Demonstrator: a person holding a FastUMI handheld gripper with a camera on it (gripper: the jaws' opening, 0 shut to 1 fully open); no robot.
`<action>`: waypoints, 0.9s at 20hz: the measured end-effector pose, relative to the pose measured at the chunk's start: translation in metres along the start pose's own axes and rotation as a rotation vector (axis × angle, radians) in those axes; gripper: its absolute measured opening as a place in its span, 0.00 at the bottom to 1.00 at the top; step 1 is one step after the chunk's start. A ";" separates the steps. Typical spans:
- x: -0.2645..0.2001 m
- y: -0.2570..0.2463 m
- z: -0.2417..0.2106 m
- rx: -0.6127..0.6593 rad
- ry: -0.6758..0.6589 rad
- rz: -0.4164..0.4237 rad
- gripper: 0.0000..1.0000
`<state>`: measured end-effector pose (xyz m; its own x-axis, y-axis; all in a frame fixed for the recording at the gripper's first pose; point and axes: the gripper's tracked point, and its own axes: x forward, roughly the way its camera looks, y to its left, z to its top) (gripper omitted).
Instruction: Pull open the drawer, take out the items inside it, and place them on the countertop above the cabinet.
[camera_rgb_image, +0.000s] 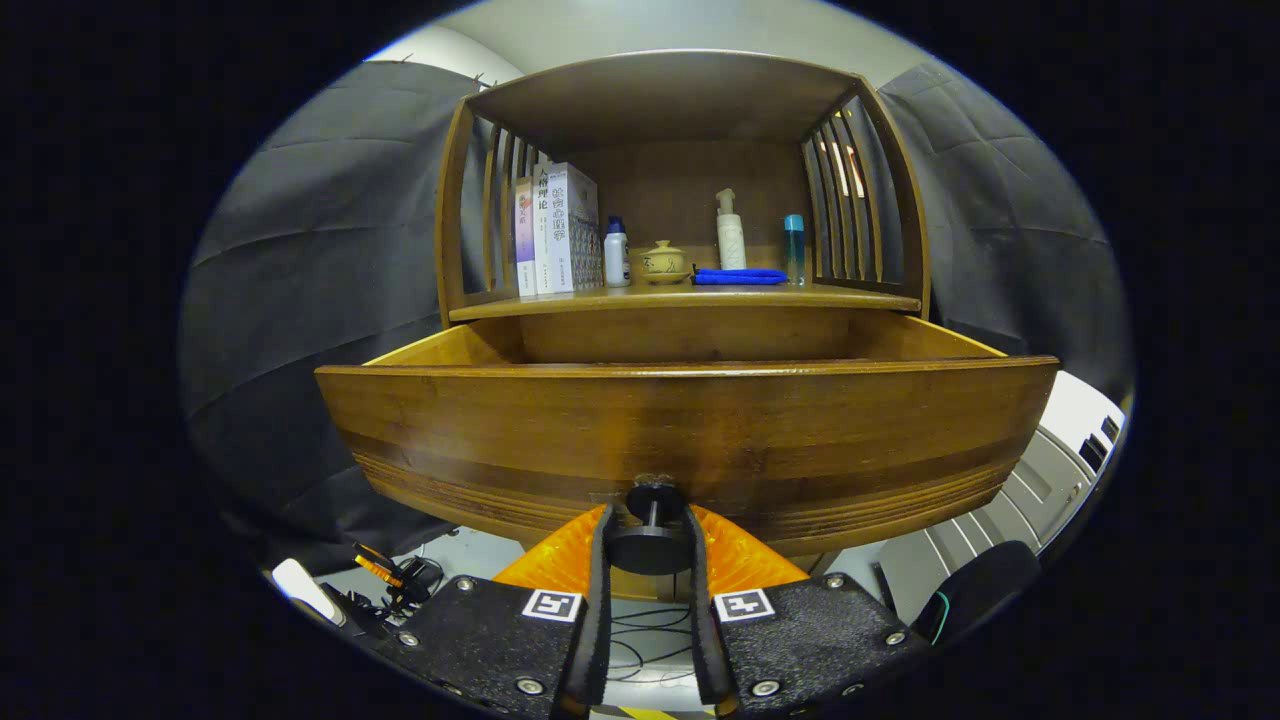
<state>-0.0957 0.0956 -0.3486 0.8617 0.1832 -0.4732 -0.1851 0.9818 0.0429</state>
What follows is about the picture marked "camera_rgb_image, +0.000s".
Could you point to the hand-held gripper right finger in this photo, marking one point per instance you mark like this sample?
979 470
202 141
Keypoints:
705 630

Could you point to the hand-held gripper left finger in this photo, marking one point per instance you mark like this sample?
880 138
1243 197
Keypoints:
598 620

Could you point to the wooden drawer with black knob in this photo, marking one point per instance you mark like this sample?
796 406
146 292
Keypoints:
700 430

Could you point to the wooden countertop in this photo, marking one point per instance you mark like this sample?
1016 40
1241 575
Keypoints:
700 296

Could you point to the wooden cabinet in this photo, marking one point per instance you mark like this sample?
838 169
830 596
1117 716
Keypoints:
680 100

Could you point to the orange and black tool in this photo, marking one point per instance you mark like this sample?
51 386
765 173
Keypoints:
380 570

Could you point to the white plastic object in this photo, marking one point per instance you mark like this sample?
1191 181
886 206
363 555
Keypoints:
300 585

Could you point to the blue folded cloth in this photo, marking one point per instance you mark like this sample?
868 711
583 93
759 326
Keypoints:
740 276

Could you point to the white bottle with blue cap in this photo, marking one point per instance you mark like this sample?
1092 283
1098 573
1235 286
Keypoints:
616 260

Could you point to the beige lidded teacup with saucer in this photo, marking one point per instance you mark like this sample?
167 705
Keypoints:
664 262

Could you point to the pink and purple book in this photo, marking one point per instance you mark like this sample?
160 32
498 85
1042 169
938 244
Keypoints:
524 240

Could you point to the clear bottle with teal cap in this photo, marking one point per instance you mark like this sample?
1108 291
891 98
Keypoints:
794 250

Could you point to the white patterned book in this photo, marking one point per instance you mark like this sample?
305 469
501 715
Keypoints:
575 230

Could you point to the white pump bottle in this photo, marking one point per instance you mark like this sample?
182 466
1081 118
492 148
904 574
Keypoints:
731 240

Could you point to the white machine casing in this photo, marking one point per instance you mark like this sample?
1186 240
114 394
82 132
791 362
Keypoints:
1075 415

